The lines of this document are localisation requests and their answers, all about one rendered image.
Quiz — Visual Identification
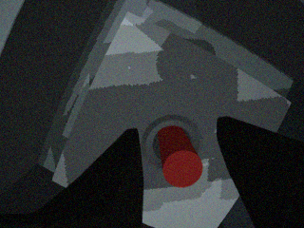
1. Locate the red peg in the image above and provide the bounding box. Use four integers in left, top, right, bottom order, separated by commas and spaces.
159, 125, 202, 187

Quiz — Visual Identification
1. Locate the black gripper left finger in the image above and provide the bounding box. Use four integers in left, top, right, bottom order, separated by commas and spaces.
0, 128, 144, 228

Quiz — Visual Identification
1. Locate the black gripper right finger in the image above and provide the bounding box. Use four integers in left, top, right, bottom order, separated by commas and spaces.
217, 117, 304, 228

